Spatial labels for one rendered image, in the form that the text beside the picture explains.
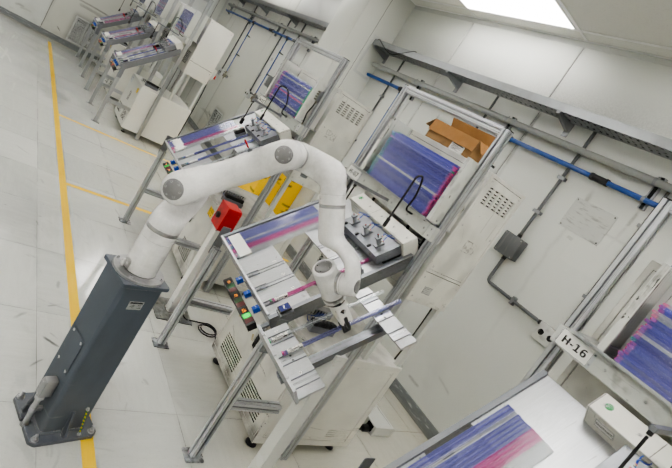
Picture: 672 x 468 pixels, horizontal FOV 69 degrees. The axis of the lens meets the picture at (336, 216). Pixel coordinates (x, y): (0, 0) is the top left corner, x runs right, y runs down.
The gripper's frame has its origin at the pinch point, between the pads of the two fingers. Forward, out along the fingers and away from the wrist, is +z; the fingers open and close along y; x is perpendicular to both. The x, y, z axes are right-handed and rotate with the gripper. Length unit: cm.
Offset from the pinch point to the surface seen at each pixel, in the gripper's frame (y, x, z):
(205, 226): 177, 26, 44
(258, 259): 66, 13, 5
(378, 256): 29.3, -32.5, 6.5
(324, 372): -4.6, 14.5, 11.3
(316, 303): 25.3, 2.1, 8.4
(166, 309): 131, 70, 57
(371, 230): 47, -40, 7
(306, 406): -5.3, 26.0, 22.3
